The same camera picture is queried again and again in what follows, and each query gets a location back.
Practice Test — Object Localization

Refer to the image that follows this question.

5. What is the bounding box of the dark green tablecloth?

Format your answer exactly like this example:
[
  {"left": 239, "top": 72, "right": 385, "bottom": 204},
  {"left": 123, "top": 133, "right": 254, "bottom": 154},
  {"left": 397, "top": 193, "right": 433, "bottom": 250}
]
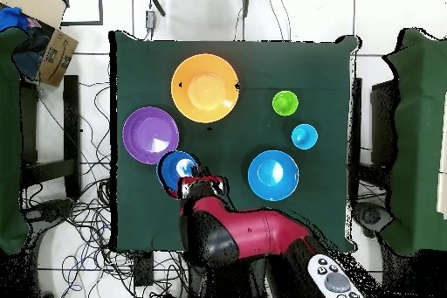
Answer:
[{"left": 108, "top": 30, "right": 361, "bottom": 253}]

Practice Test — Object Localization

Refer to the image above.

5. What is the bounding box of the black pedestal base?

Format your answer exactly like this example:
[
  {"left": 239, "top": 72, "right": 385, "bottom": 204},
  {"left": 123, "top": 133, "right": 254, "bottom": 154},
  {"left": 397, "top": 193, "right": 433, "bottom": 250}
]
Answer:
[
  {"left": 22, "top": 198, "right": 76, "bottom": 224},
  {"left": 350, "top": 201, "right": 395, "bottom": 239}
]

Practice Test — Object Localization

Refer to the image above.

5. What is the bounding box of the black stool frame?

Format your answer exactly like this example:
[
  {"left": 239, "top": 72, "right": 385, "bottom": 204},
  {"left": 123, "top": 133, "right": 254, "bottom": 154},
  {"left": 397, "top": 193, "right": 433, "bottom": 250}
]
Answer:
[{"left": 20, "top": 74, "right": 82, "bottom": 199}]

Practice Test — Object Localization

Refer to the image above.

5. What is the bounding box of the dark blue small bowl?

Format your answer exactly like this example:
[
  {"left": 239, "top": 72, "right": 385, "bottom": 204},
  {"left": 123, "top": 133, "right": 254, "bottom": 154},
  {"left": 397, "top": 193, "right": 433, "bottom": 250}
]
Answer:
[{"left": 155, "top": 150, "right": 203, "bottom": 194}]

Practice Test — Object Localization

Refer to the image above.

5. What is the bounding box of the blue cloth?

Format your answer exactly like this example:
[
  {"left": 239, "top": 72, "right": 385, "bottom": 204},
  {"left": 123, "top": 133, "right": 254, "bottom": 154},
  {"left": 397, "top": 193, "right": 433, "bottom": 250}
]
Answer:
[{"left": 0, "top": 6, "right": 29, "bottom": 31}]

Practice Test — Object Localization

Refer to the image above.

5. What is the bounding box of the light blue cup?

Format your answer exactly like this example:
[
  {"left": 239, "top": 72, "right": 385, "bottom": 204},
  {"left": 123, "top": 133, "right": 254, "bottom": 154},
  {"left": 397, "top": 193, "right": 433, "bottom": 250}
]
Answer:
[{"left": 291, "top": 123, "right": 319, "bottom": 151}]

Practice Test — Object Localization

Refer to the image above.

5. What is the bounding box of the purple bowl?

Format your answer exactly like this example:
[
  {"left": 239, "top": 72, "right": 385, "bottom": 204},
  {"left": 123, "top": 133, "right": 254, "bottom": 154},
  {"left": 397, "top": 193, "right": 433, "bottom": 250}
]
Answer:
[{"left": 121, "top": 106, "right": 180, "bottom": 165}]

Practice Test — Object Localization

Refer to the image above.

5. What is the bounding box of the large orange bowl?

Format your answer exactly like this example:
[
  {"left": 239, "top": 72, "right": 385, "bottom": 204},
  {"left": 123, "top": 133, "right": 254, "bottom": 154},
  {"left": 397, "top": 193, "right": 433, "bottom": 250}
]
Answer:
[{"left": 170, "top": 53, "right": 241, "bottom": 124}]

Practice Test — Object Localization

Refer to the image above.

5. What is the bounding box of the green cloth covered table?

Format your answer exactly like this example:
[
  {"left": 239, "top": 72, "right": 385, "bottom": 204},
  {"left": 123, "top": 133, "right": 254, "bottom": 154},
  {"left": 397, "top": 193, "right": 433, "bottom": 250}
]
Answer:
[
  {"left": 382, "top": 27, "right": 447, "bottom": 257},
  {"left": 0, "top": 26, "right": 31, "bottom": 255}
]

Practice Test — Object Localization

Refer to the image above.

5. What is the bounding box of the black floor box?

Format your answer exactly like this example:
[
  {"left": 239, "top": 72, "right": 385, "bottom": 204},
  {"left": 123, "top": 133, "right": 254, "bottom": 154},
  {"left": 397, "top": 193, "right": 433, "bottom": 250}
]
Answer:
[{"left": 133, "top": 251, "right": 155, "bottom": 287}]

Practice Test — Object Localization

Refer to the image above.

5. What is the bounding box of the light green cup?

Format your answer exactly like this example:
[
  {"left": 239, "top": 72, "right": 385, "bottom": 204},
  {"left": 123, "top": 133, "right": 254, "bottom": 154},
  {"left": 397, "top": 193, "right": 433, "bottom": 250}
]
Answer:
[{"left": 272, "top": 90, "right": 300, "bottom": 118}]

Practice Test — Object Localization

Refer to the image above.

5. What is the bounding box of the light blue bowl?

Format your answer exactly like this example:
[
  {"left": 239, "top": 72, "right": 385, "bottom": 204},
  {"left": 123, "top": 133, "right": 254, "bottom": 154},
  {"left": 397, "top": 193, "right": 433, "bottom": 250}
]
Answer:
[{"left": 247, "top": 149, "right": 300, "bottom": 203}]

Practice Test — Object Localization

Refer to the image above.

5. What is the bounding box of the thin black frame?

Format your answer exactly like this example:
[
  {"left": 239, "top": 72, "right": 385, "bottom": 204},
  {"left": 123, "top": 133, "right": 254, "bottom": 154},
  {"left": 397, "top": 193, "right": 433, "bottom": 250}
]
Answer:
[{"left": 52, "top": 0, "right": 105, "bottom": 27}]

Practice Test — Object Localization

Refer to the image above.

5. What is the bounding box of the cardboard box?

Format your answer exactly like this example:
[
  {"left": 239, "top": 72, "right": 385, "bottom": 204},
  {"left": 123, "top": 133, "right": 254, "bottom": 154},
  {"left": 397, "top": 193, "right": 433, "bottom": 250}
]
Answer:
[{"left": 0, "top": 0, "right": 79, "bottom": 88}]

